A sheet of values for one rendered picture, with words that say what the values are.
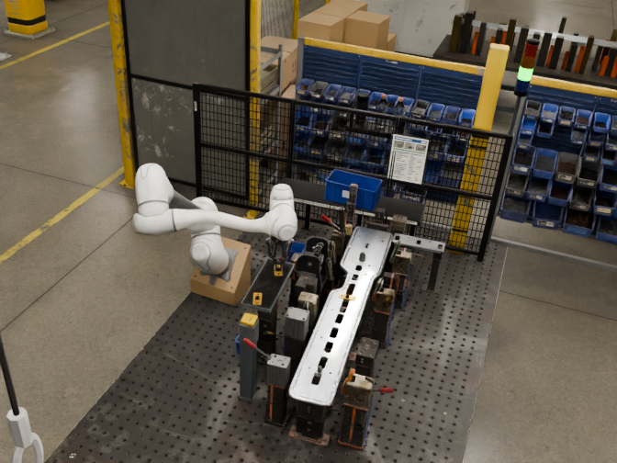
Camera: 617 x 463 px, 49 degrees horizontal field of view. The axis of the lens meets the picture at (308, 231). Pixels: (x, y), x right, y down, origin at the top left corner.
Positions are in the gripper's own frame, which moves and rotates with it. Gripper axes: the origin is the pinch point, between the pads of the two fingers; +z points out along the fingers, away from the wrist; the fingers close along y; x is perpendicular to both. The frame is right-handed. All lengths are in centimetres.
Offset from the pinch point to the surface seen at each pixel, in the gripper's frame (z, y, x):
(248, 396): 48, -12, -38
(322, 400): 20, 18, -66
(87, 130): 121, -191, 396
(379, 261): 20, 55, 32
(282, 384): 24, 2, -54
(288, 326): 14.4, 4.9, -27.8
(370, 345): 17, 41, -36
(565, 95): -21, 200, 180
